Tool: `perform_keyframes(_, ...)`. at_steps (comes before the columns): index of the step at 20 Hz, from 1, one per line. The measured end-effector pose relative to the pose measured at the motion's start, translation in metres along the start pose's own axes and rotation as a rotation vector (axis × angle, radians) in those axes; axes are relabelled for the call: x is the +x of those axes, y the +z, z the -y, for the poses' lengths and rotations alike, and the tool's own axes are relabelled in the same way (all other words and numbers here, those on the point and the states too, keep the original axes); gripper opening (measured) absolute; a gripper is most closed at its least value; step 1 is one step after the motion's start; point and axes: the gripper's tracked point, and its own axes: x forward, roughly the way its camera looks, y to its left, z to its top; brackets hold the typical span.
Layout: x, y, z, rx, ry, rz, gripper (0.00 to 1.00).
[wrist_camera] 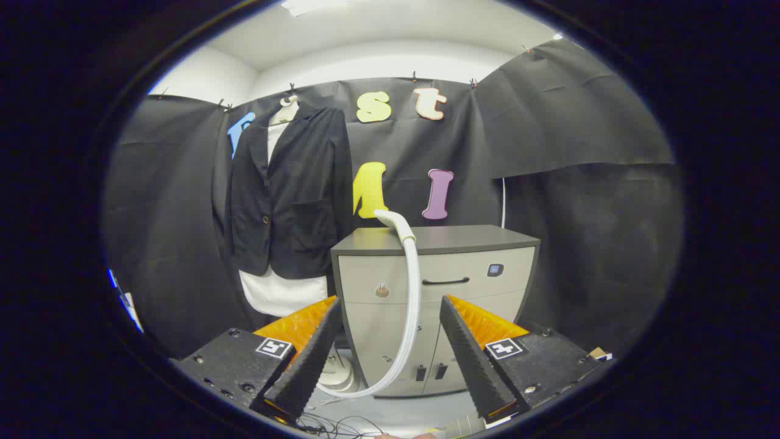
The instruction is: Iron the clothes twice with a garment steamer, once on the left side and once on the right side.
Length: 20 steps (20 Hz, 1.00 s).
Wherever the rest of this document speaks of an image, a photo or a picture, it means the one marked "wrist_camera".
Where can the grey cabinet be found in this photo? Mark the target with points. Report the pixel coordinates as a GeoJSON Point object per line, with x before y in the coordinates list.
{"type": "Point", "coordinates": [365, 280]}

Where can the black blazer jacket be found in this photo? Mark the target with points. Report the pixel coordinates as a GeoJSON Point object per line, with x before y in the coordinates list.
{"type": "Point", "coordinates": [304, 201]}

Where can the white garment steamer base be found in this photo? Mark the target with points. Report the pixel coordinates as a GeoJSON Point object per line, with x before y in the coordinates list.
{"type": "Point", "coordinates": [338, 375]}

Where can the tan cardboard piece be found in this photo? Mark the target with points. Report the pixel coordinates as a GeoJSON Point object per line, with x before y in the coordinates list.
{"type": "Point", "coordinates": [600, 353]}

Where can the white blue-edged panel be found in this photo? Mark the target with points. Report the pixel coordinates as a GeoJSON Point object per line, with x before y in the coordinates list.
{"type": "Point", "coordinates": [126, 302]}

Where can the black backdrop cloth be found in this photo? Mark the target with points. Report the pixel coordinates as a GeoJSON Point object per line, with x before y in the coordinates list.
{"type": "Point", "coordinates": [579, 122]}

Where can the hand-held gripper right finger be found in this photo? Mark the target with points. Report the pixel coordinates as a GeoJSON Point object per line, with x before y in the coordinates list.
{"type": "Point", "coordinates": [472, 360]}

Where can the white shirt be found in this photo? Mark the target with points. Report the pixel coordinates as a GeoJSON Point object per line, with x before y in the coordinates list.
{"type": "Point", "coordinates": [280, 296]}

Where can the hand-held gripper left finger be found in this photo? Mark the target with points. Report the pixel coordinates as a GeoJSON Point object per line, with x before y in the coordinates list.
{"type": "Point", "coordinates": [311, 360]}

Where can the white clothes hanger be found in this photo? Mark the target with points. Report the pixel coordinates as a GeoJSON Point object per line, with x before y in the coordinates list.
{"type": "Point", "coordinates": [285, 113]}

